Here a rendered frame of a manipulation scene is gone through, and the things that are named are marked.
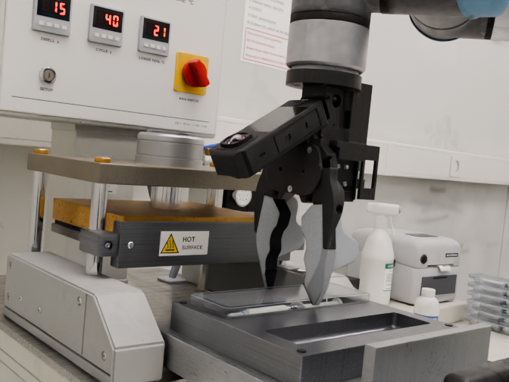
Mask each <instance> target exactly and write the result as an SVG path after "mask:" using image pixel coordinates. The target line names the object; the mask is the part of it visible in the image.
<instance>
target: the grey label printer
mask: <svg viewBox="0 0 509 382"><path fill-rule="evenodd" d="M373 230H374V228H361V229H359V230H356V231H355V232H353V234H352V236H351V237H352V238H354V239H355V240H356V241H357V243H358V257H357V259H356V260H355V261H354V262H352V263H351V264H349V265H348V270H347V276H350V277H356V278H359V274H360V266H361V253H362V250H363V248H364V244H365V242H366V240H367V238H368V236H369V235H370V234H371V233H372V231H373ZM386 230H387V232H388V234H389V236H390V238H391V240H392V247H393V252H394V261H393V262H394V265H393V272H392V285H391V293H390V299H395V300H398V301H401V302H406V303H407V304H408V305H414V303H415V301H416V299H417V297H419V296H422V295H421V291H422V288H424V287H426V288H431V289H434V290H435V291H436V294H435V298H436V299H437V300H438V301H439V302H442V301H448V300H453V299H455V297H456V293H457V282H458V275H459V268H460V267H459V265H460V258H461V248H460V245H459V244H458V242H456V241H455V240H453V239H451V238H448V237H444V236H436V235H432V234H428V233H420V232H415V231H411V230H403V229H398V228H395V235H394V236H393V235H392V229H391V228H387V229H386Z"/></svg>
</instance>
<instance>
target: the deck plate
mask: <svg viewBox="0 0 509 382"><path fill-rule="evenodd" d="M169 274H170V270H167V269H165V268H131V269H127V275H126V278H127V280H128V285H130V286H132V287H135V288H137V289H139V290H141V291H142V292H143V293H144V294H145V297H146V299H147V301H148V304H149V306H150V309H151V312H152V314H153V315H154V318H155V321H156V323H157V324H169V323H170V319H171V310H172V302H176V301H185V300H190V296H191V294H192V293H196V292H195V289H196V288H197V287H198V285H196V284H193V283H190V282H188V281H186V282H183V283H166V282H164V281H162V280H158V277H160V276H169ZM5 281H6V274H3V275H0V329H1V330H2V331H4V332H5V333H6V334H7V335H8V336H10V337H11V338H13V339H14V340H16V341H17V342H18V343H19V344H20V345H22V346H23V347H25V348H26V349H28V350H29V351H30V352H31V353H32V354H34V355H35V356H37V357H38V358H39V359H41V360H42V361H44V363H46V364H47V365H49V366H50V367H51V368H53V369H54V370H56V371H57V372H58V373H59V374H61V375H62V376H63V377H65V378H66V379H68V380H69V381H70V382H100V381H99V380H97V379H96V378H94V377H93V376H92V375H91V374H89V373H87V372H86V371H84V370H83V369H82V368H80V367H79V366H77V365H75V364H74V363H73V362H72V361H70V360H69V359H67V358H65V357H64V356H63V355H62V354H60V353H59V352H57V351H56V350H54V349H53V348H51V347H50V346H48V345H47V344H46V343H44V342H42V341H41V340H40V339H38V338H37V337H35V336H34V335H32V334H31V333H30V332H29V331H27V330H25V329H24V328H22V327H21V326H20V325H19V324H17V323H15V322H14V321H12V320H11V319H10V318H8V317H7V316H5V315H4V314H3V311H4V301H5ZM155 382H190V381H188V380H186V379H184V378H183V377H180V376H179V375H178V374H175V373H173V372H172V371H170V370H168V369H167V368H165V367H163V370H162V378H161V379H160V380H159V381H155Z"/></svg>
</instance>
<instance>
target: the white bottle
mask: <svg viewBox="0 0 509 382"><path fill-rule="evenodd" d="M435 294H436V291H435V290H434V289H431V288H426V287H424V288H422V291H421V295H422V296H419V297H417V299H416V301H415V303H414V314H416V315H421V316H424V317H427V318H431V319H434V320H437V321H438V320H439V301H438V300H437V299H436V298H435Z"/></svg>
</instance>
